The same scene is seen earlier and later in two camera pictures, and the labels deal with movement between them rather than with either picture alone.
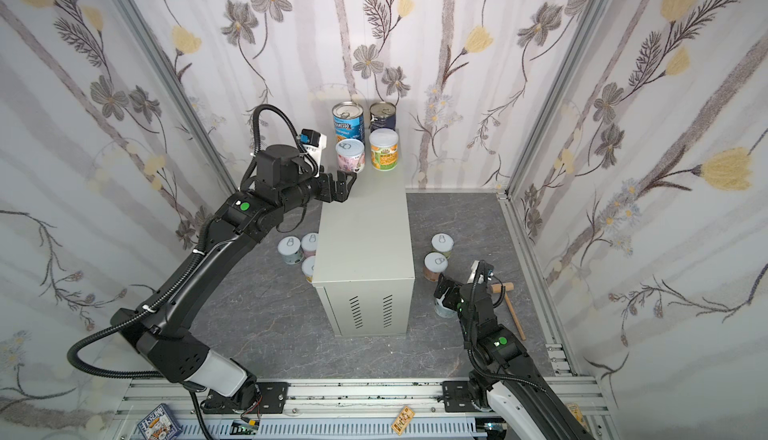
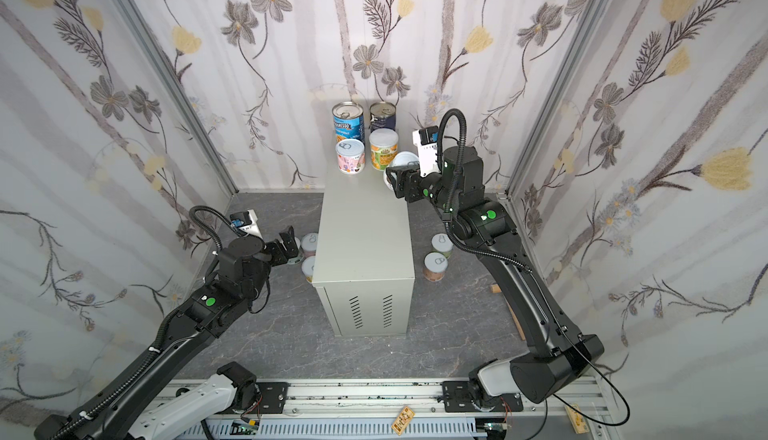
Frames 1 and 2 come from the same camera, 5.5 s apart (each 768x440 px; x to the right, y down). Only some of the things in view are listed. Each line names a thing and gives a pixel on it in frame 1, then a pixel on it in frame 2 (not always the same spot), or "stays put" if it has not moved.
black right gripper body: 455,294 to 411,185
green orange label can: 384,147 stays put
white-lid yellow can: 308,267 stays put
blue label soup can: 348,118 stays put
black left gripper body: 330,187 to 282,247
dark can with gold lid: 382,115 stays put
